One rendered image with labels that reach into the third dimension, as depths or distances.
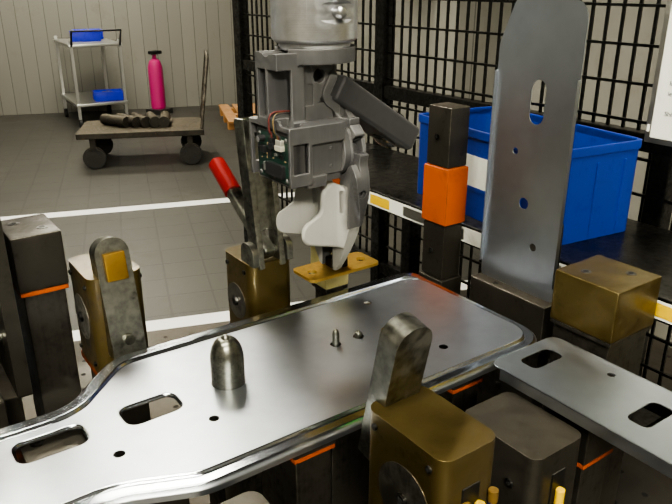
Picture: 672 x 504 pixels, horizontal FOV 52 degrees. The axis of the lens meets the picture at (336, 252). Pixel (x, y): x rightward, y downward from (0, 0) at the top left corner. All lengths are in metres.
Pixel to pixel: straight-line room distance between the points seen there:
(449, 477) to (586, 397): 0.21
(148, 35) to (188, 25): 0.45
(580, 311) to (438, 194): 0.29
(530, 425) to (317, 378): 0.20
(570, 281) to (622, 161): 0.26
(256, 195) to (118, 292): 0.18
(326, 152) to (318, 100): 0.05
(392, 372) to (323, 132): 0.21
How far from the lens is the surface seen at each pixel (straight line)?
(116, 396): 0.68
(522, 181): 0.85
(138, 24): 8.22
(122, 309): 0.77
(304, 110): 0.61
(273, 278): 0.82
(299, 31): 0.60
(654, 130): 1.07
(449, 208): 0.98
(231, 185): 0.86
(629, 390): 0.71
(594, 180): 0.97
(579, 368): 0.73
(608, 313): 0.78
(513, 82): 0.85
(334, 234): 0.65
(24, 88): 8.34
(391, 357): 0.53
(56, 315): 0.79
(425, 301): 0.84
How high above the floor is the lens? 1.36
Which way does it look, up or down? 21 degrees down
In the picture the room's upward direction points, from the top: straight up
